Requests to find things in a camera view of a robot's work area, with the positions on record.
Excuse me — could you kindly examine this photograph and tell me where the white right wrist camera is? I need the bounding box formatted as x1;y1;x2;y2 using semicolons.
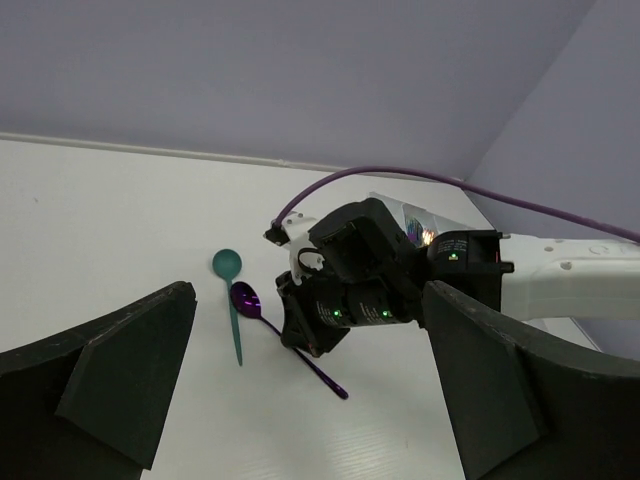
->
263;211;324;286

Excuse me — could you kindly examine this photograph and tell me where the white cutlery tray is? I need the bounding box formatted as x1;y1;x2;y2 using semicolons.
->
368;192;599;351

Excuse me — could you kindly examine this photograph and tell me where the purple iridescent spoon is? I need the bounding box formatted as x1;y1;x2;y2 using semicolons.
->
229;281;349;400

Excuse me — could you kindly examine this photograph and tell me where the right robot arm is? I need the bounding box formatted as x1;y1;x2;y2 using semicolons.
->
265;197;639;357

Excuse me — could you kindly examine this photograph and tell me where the rainbow iridescent fork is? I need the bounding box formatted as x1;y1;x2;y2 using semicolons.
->
405;215;424;247

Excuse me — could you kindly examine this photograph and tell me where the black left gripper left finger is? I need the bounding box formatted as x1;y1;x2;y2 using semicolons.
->
1;281;196;479

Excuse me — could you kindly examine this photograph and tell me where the ornate gold fork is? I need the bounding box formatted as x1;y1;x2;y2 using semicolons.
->
422;229;436;245

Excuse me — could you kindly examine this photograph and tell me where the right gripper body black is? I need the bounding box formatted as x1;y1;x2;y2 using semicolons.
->
276;198;430;358

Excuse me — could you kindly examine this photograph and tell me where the teal spoon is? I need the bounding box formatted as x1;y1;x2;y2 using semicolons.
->
212;249;243;366

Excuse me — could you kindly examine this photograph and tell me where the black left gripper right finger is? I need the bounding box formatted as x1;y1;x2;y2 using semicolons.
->
422;282;639;479

